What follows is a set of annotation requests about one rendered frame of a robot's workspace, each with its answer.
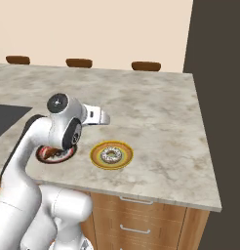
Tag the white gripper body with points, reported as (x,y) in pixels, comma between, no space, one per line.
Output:
(104,118)

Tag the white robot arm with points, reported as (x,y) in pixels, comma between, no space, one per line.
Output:
(18,182)

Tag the sprinkled chocolate donut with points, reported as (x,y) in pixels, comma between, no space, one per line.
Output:
(111,155)

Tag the yellow striped plate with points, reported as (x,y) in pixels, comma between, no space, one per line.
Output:
(125,156)

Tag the red rimmed white plate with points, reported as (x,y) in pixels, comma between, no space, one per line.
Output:
(61,158)

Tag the brown bar stool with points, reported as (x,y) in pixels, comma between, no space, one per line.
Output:
(18,60)
(146,66)
(79,62)

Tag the brown pastry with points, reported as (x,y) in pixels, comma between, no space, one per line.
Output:
(51,152)

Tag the black hob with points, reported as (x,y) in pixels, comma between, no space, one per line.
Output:
(6,118)

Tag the wooden drawer front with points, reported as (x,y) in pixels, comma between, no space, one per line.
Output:
(164,208)
(164,231)

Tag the wooden cabinet side panel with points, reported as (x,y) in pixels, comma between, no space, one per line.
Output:
(196,229)

